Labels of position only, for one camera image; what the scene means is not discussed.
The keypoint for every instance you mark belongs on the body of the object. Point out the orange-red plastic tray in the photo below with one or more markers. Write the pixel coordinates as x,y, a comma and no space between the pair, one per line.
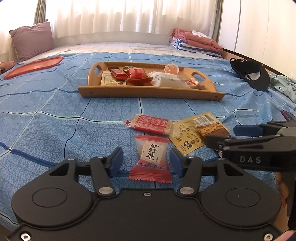
32,67

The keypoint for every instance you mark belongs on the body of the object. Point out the wooden bed frame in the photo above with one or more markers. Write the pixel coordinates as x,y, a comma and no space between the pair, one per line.
254,61

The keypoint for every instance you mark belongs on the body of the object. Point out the grey-green curtain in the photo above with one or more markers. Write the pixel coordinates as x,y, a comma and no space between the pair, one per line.
40,11
217,20

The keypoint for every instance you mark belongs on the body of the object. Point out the white wardrobe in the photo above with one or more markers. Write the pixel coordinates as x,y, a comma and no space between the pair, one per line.
259,25

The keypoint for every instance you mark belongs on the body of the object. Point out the red and white candy packet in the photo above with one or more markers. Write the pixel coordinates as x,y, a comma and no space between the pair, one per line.
150,153

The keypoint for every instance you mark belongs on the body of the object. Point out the black cap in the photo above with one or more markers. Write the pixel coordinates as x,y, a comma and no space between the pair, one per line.
247,69

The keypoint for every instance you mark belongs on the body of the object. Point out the purple pillow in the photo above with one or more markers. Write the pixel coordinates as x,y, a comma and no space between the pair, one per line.
32,39

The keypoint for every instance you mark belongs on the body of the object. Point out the teal cloth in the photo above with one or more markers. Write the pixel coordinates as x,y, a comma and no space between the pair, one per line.
284,87

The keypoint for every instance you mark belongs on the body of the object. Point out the gold snack packet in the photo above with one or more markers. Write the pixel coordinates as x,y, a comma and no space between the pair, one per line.
108,80

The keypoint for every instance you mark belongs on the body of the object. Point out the small clear biscuit packet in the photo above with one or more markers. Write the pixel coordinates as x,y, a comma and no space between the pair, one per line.
198,86

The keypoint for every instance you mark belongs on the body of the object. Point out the folded clothes stack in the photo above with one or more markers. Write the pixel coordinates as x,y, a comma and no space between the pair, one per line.
198,41

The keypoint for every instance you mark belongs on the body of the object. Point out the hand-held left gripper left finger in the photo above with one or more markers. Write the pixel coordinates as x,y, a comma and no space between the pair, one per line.
116,160

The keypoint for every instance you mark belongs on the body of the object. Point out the orange jelly cup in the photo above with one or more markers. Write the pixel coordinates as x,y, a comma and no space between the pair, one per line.
171,69

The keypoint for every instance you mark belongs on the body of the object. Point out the small red snack packet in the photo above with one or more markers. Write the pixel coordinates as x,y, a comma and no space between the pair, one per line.
118,74

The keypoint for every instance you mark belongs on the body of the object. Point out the person's right hand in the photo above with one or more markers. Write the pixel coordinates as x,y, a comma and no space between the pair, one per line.
282,192

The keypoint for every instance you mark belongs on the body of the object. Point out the blue striped folded towel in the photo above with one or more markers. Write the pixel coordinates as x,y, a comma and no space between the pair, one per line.
185,47

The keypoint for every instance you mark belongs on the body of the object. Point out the white snack packet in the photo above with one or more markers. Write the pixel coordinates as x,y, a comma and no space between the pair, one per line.
168,81

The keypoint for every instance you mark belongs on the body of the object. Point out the red rectangular snack packet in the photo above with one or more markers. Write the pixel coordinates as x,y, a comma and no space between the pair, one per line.
150,122

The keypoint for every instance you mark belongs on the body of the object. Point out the yellow peanut packet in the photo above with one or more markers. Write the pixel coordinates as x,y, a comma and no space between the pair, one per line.
187,132

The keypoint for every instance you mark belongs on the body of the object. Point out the white sheer curtain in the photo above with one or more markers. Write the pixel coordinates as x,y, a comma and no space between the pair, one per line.
127,16

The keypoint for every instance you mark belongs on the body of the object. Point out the white folded cloth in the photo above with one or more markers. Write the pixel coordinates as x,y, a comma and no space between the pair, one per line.
199,33

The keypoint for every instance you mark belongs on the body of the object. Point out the white window ledge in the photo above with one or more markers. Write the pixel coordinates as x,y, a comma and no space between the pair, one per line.
111,38

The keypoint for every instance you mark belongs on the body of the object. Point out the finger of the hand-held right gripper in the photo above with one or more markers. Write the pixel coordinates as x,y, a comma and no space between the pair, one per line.
231,141
247,131

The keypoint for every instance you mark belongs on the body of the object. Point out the blue checked bed sheet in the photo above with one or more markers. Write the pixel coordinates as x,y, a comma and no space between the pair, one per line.
46,115

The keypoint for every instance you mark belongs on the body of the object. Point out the brown cloth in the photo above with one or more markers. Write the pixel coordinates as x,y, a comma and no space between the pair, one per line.
6,66

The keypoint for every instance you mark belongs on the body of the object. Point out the white quilted mattress cover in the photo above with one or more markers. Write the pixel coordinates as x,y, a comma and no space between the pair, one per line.
115,47

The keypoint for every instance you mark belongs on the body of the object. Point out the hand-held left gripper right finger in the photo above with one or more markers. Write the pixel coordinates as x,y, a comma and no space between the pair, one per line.
176,162

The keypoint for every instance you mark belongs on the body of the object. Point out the crinkled red snack packet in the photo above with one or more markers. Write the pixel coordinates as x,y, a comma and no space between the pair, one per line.
136,74

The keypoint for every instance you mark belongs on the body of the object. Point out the dark red packet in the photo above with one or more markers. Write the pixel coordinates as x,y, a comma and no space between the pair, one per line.
289,115

